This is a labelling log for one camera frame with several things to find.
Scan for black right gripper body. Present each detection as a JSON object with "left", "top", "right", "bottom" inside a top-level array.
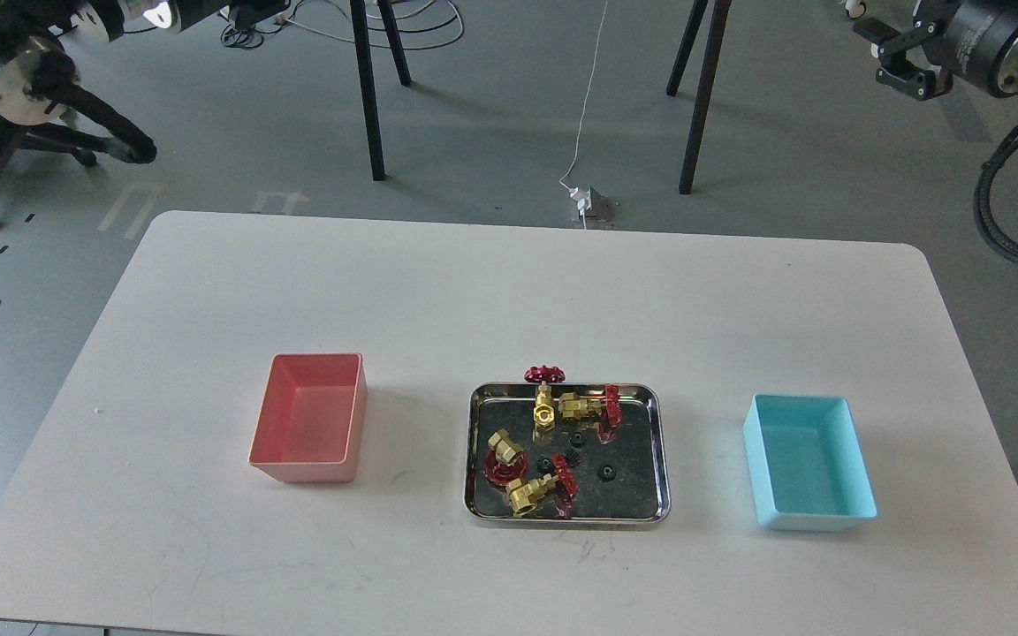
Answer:
[{"left": 853, "top": 18, "right": 953, "bottom": 101}]

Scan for brass valve red handle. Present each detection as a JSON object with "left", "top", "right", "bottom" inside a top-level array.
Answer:
[
  {"left": 558, "top": 385, "right": 623, "bottom": 430},
  {"left": 483, "top": 429, "right": 527, "bottom": 488},
  {"left": 522, "top": 366, "right": 566, "bottom": 440},
  {"left": 505, "top": 454, "right": 579, "bottom": 519}
]

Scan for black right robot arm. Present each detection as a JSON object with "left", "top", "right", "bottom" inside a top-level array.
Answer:
[{"left": 853, "top": 1, "right": 1018, "bottom": 101}]

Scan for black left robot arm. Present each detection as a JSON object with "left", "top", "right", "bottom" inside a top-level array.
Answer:
[{"left": 0, "top": 1, "right": 288, "bottom": 173}]

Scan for blue plastic box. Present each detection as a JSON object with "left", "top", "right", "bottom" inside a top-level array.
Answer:
[{"left": 743, "top": 393, "right": 879, "bottom": 532}]

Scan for pink plastic box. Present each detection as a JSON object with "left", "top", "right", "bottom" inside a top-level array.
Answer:
[{"left": 249, "top": 352, "right": 367, "bottom": 483}]

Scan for black tripod leg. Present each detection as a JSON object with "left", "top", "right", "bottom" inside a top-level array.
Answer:
[
  {"left": 350, "top": 0, "right": 385, "bottom": 182},
  {"left": 678, "top": 1, "right": 732, "bottom": 196},
  {"left": 376, "top": 0, "right": 412, "bottom": 86},
  {"left": 665, "top": 0, "right": 710, "bottom": 97}
]

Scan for white power adapter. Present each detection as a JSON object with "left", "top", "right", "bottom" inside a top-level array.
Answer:
[{"left": 569, "top": 186, "right": 618, "bottom": 230}]

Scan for stainless steel tray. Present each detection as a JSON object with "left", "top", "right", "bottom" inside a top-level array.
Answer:
[{"left": 465, "top": 382, "right": 670, "bottom": 525}]

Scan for white cable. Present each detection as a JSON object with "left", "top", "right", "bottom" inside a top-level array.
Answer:
[{"left": 559, "top": 0, "right": 610, "bottom": 193}]

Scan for brass valve lying red handle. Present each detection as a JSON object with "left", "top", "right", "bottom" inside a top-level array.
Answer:
[{"left": 558, "top": 385, "right": 623, "bottom": 430}]

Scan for cable bundle on floor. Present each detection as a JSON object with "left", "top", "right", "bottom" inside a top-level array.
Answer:
[{"left": 219, "top": 0, "right": 466, "bottom": 51}]

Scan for brass valve upright red handle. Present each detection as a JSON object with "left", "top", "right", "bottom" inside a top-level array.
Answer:
[{"left": 522, "top": 366, "right": 566, "bottom": 440}]

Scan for brass valve front red handle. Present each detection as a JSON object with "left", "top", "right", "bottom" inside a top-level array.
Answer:
[{"left": 505, "top": 454, "right": 579, "bottom": 519}]

